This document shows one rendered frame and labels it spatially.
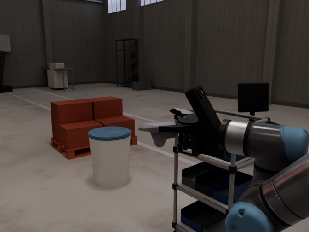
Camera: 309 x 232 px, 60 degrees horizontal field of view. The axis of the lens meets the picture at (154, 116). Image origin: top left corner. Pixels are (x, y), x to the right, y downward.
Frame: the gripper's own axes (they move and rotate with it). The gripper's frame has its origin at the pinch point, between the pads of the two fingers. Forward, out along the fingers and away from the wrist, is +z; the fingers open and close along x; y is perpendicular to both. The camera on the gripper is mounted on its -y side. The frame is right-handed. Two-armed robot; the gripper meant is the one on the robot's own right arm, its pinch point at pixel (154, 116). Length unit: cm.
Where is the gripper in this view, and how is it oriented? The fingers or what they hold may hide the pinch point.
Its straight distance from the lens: 70.4
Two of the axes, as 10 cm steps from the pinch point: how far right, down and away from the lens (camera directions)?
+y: 0.8, 9.5, 3.2
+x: 5.6, -3.0, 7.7
